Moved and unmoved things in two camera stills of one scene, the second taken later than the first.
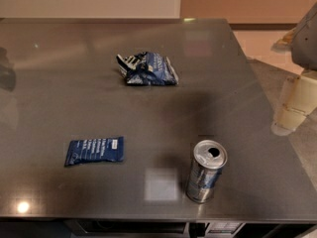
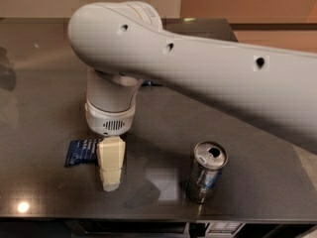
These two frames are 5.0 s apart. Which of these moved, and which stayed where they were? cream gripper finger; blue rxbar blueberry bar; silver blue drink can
Moved: cream gripper finger
Stayed: blue rxbar blueberry bar; silver blue drink can
